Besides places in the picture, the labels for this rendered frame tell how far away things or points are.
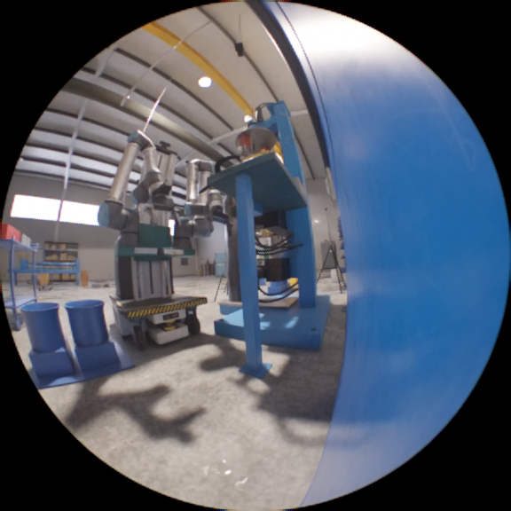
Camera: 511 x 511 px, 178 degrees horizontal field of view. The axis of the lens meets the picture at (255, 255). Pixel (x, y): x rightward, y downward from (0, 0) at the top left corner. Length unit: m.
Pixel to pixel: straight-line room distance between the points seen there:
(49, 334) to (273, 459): 1.08
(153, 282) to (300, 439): 1.41
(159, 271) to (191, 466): 1.37
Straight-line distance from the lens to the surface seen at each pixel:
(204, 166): 1.60
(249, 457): 0.60
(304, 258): 1.57
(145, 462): 0.66
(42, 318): 1.09
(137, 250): 1.21
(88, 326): 1.07
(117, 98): 6.56
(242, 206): 0.79
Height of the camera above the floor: 0.55
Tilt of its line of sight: 4 degrees up
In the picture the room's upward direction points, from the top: 4 degrees counter-clockwise
